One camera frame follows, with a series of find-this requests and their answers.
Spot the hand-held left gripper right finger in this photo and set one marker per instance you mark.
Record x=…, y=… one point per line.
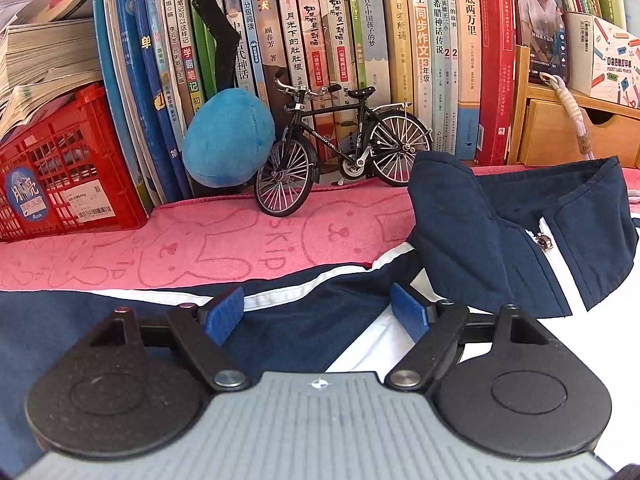
x=410, y=312

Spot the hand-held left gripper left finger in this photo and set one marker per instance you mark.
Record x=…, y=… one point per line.
x=225, y=315

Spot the navy and white jacket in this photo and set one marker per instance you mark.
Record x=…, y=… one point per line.
x=460, y=220

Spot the pink rabbit print blanket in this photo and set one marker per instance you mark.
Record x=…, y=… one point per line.
x=200, y=245

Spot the black model bicycle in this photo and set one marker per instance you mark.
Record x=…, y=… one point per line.
x=352, y=165

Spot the blue plush ball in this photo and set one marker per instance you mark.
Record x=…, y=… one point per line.
x=227, y=135

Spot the red plastic crate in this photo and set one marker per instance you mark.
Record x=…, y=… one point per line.
x=65, y=160

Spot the wooden drawer organiser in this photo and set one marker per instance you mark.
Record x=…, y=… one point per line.
x=550, y=130

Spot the row of tall books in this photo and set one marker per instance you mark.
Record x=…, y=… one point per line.
x=325, y=35

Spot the stack of paper workbooks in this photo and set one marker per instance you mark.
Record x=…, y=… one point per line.
x=45, y=50

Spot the white box pencil print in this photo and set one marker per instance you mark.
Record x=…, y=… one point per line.
x=615, y=65

